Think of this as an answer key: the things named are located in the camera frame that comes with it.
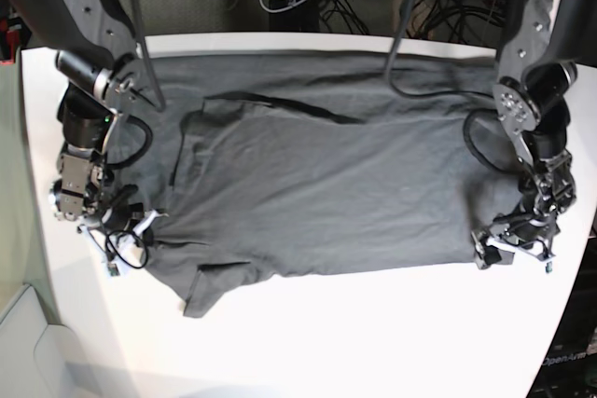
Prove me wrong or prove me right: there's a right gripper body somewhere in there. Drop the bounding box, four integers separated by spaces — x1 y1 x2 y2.
88 204 159 254

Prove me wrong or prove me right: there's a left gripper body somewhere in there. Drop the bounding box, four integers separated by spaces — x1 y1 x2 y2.
493 213 559 254

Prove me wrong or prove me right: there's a grey t-shirt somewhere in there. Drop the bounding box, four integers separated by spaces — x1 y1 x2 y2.
115 52 520 318

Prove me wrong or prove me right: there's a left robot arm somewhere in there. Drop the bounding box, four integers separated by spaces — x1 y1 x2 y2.
472 0 593 265

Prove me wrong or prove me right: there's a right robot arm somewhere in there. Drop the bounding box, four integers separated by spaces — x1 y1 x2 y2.
7 0 153 259

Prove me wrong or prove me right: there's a white bin corner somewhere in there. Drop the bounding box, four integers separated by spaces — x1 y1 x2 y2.
1 285 102 397

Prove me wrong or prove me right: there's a red clamp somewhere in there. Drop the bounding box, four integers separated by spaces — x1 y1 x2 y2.
0 18 21 65

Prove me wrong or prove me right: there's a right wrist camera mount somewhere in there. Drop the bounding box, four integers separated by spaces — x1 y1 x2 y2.
76 210 168 279

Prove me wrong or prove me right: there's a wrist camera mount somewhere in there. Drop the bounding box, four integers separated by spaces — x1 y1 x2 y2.
471 228 554 274
76 210 168 279

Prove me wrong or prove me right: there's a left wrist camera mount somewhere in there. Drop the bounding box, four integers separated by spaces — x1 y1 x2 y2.
471 228 554 274

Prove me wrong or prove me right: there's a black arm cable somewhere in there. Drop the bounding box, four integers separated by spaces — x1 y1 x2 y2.
106 116 155 169

